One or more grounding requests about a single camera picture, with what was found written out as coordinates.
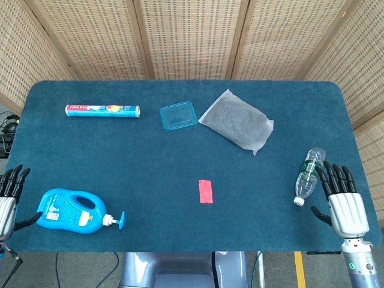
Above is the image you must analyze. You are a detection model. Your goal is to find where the blue food bag roll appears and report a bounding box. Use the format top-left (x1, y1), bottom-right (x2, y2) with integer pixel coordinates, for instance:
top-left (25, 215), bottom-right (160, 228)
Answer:
top-left (65, 104), bottom-right (141, 119)

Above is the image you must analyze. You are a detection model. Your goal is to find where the red packet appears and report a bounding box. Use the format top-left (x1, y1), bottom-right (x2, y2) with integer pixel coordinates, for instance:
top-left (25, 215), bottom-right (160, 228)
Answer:
top-left (197, 179), bottom-right (215, 204)

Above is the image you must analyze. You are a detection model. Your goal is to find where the thin blue floor cable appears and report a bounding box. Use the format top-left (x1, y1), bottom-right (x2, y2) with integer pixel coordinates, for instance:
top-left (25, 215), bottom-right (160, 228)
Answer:
top-left (103, 251), bottom-right (121, 288)

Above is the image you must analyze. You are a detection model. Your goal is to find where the black cable with plug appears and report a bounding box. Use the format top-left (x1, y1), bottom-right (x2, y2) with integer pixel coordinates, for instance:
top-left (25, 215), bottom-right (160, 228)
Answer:
top-left (5, 248), bottom-right (24, 288)

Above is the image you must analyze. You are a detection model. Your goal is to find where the grey robot base column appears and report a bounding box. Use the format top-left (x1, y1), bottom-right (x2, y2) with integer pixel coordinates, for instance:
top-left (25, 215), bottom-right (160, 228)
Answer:
top-left (119, 251), bottom-right (249, 288)

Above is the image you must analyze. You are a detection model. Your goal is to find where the clear bag of dark granules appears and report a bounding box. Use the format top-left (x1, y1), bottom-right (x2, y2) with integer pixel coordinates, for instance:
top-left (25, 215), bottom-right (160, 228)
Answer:
top-left (198, 88), bottom-right (274, 156)

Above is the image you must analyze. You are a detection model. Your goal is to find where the clear blue plastic lid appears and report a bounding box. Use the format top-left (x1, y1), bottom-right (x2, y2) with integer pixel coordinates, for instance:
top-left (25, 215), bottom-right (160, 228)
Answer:
top-left (159, 101), bottom-right (199, 131)

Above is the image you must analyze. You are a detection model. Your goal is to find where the dark teal table cloth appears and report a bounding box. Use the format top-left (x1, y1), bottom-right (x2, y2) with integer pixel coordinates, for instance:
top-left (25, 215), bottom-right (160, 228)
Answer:
top-left (5, 80), bottom-right (382, 253)

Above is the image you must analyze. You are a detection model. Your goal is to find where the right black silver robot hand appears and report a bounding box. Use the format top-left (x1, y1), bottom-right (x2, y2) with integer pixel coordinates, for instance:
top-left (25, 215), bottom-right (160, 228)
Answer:
top-left (310, 160), bottom-right (370, 239)

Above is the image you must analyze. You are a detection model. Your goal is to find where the black cable bundle on floor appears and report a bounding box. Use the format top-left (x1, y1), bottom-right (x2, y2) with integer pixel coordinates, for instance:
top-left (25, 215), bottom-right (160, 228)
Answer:
top-left (0, 111), bottom-right (20, 158)

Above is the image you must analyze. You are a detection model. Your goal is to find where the blue detergent pump bottle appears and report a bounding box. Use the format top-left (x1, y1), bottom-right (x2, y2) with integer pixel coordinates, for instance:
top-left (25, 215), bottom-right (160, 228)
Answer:
top-left (35, 188), bottom-right (125, 233)

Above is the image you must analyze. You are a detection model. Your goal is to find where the clear plastic water bottle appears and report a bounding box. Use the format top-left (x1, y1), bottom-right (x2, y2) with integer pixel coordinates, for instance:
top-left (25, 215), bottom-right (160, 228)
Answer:
top-left (293, 147), bottom-right (326, 206)

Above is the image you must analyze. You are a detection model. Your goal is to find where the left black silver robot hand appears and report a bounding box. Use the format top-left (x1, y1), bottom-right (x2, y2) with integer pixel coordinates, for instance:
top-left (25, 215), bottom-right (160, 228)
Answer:
top-left (0, 164), bottom-right (43, 242)

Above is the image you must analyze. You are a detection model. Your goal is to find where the woven bamboo folding screen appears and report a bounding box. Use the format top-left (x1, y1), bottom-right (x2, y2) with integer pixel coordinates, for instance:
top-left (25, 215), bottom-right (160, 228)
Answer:
top-left (0, 0), bottom-right (384, 211)

